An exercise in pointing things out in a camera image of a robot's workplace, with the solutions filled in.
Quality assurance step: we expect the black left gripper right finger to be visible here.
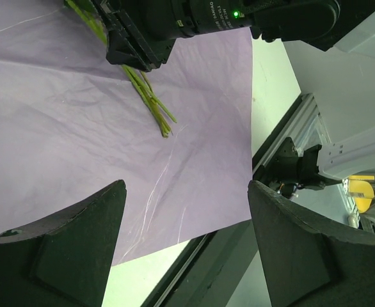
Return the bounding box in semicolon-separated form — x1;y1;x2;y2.
248;181;375;306

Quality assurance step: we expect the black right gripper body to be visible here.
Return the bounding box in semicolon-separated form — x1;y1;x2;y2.
91;0;175;73

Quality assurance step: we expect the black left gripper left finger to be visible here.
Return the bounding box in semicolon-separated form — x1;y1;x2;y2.
0;180;127;306

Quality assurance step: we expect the pink and purple wrapping paper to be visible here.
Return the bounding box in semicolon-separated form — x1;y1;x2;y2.
0;1;252;264

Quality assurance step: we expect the peach flower bunch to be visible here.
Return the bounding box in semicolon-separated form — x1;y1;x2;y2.
64;1;177;138

